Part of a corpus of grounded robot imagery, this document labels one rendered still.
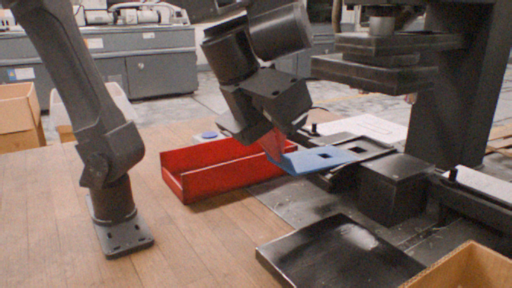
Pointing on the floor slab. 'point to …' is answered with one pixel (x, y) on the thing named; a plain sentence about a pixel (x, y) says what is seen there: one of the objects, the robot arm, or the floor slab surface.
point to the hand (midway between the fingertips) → (276, 155)
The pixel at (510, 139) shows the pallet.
